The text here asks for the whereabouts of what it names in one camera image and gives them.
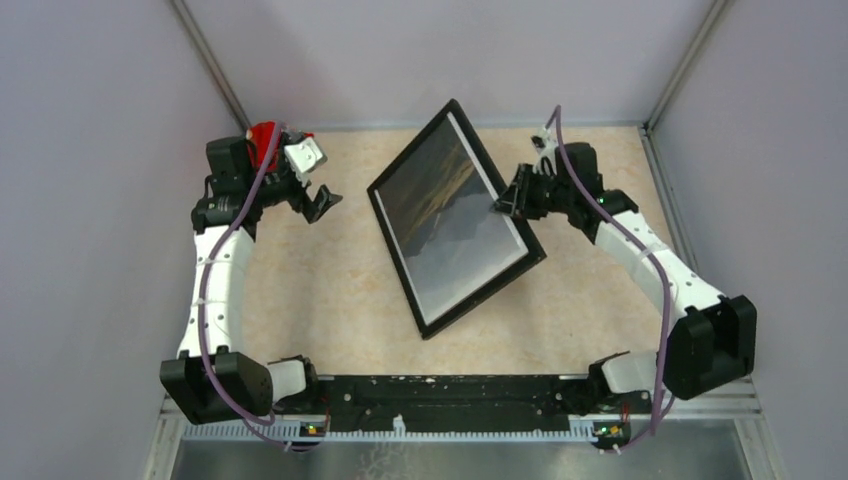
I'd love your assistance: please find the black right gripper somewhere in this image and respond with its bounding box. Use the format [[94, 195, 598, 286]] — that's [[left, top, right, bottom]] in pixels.
[[491, 165, 571, 222]]

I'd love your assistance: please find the mountain landscape photo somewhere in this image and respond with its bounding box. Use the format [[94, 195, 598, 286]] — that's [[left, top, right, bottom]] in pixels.
[[374, 112, 530, 327]]

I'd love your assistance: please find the wooden picture frame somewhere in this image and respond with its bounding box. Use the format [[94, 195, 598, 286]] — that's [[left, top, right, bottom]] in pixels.
[[366, 98, 549, 341]]

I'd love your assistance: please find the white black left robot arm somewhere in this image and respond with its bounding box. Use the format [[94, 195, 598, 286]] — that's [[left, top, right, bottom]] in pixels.
[[159, 136, 307, 425]]

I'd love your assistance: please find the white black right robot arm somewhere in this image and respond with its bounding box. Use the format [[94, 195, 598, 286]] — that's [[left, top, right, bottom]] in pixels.
[[366, 142, 757, 412]]

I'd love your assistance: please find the red crumpled cloth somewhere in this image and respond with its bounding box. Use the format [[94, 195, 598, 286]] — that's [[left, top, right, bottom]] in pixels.
[[245, 121, 291, 173]]

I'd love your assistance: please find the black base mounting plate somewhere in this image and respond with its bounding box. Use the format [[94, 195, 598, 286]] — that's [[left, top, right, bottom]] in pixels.
[[272, 374, 651, 416]]

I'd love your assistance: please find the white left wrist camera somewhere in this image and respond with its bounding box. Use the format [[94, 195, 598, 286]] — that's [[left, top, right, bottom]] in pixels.
[[283, 135, 327, 187]]

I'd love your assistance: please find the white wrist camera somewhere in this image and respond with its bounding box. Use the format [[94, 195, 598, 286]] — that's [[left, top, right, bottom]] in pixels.
[[531, 128, 558, 177], [283, 135, 327, 187]]

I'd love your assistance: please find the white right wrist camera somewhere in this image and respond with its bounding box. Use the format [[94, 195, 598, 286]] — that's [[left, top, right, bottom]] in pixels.
[[531, 128, 558, 177]]

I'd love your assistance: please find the aluminium front rail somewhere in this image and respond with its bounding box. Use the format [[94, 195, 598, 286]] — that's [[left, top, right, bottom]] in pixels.
[[142, 373, 786, 480]]

